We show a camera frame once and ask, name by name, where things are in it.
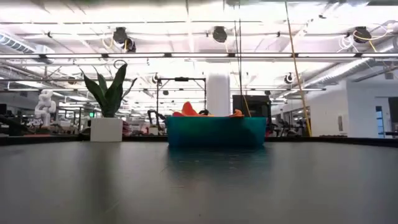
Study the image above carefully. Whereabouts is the orange microfiber towel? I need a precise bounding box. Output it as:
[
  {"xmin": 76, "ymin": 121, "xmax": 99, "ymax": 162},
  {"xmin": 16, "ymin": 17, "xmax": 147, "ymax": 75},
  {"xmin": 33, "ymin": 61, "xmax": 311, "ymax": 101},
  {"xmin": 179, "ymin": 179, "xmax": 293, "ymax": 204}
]
[{"xmin": 172, "ymin": 101, "xmax": 245, "ymax": 118}]

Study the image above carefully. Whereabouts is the blue plastic bin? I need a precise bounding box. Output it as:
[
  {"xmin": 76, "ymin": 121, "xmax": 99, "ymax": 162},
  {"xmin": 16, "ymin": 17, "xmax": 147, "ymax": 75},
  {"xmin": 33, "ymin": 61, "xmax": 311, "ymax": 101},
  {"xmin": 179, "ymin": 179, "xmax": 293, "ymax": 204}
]
[{"xmin": 166, "ymin": 116, "xmax": 267, "ymax": 148}]

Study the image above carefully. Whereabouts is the black cabinet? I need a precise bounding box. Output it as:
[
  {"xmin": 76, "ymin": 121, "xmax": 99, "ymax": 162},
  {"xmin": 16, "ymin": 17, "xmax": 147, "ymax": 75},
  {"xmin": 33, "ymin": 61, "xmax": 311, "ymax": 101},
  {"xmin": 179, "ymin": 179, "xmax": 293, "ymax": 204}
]
[{"xmin": 232, "ymin": 95, "xmax": 272, "ymax": 118}]

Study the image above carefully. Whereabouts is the snake plant in white pot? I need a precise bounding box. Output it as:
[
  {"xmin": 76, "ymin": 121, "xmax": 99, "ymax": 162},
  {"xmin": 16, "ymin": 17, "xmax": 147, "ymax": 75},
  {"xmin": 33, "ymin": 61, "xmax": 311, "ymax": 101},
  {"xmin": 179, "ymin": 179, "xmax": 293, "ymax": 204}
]
[{"xmin": 80, "ymin": 63, "xmax": 137, "ymax": 143}]

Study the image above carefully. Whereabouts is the white robot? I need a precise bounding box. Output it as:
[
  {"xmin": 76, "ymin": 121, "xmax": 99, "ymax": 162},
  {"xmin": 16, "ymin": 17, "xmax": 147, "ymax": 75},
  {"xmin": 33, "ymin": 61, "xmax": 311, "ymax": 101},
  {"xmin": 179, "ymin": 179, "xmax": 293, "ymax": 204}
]
[{"xmin": 33, "ymin": 89, "xmax": 57, "ymax": 128}]

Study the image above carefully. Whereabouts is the black metal rack frame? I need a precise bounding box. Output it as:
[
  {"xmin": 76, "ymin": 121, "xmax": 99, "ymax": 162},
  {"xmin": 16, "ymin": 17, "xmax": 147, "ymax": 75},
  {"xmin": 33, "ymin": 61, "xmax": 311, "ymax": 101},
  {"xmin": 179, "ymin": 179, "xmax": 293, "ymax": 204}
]
[{"xmin": 157, "ymin": 77, "xmax": 208, "ymax": 118}]

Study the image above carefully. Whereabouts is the black hanging cable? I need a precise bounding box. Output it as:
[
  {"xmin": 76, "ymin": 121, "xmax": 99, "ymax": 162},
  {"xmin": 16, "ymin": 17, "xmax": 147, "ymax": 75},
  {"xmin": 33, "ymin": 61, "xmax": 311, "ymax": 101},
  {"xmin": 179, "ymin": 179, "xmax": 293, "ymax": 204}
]
[{"xmin": 233, "ymin": 18, "xmax": 245, "ymax": 118}]

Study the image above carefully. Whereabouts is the ceiling cable reel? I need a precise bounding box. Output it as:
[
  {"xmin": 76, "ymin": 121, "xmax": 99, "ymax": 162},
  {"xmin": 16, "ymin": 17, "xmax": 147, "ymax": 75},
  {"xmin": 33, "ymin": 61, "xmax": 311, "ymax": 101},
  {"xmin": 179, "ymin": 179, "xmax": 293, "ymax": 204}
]
[
  {"xmin": 212, "ymin": 26, "xmax": 228, "ymax": 44},
  {"xmin": 353, "ymin": 26, "xmax": 373, "ymax": 44},
  {"xmin": 111, "ymin": 26, "xmax": 137, "ymax": 53}
]

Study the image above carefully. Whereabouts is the yellow cable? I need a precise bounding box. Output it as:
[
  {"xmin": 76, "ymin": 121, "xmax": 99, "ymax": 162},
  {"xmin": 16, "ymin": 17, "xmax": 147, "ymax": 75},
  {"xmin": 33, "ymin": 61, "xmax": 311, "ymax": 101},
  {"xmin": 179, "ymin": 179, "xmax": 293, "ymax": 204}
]
[{"xmin": 284, "ymin": 0, "xmax": 313, "ymax": 137}]

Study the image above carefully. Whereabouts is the black aluminium table frame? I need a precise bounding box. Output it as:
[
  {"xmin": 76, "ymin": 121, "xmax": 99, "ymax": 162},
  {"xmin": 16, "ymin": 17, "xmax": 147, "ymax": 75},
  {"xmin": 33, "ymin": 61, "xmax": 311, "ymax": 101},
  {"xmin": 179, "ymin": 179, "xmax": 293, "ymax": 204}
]
[{"xmin": 0, "ymin": 134, "xmax": 398, "ymax": 147}]

